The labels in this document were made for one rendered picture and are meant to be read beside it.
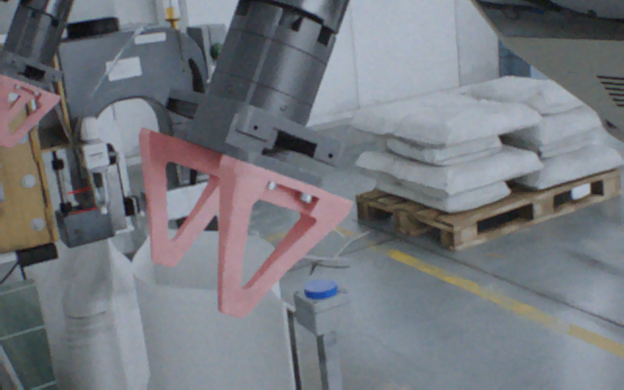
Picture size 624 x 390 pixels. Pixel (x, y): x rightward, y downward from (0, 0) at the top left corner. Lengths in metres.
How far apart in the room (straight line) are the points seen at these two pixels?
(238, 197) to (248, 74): 0.08
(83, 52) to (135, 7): 4.26
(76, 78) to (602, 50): 0.79
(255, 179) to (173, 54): 1.05
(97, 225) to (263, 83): 1.01
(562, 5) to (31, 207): 0.85
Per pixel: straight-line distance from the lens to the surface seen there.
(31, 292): 3.17
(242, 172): 0.38
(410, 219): 4.27
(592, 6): 0.99
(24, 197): 1.39
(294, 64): 0.43
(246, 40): 0.43
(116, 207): 1.45
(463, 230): 4.05
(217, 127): 0.41
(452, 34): 6.92
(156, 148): 0.49
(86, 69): 1.38
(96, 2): 1.40
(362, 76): 6.42
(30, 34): 1.00
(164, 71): 1.42
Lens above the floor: 1.42
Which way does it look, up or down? 15 degrees down
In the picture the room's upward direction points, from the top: 6 degrees counter-clockwise
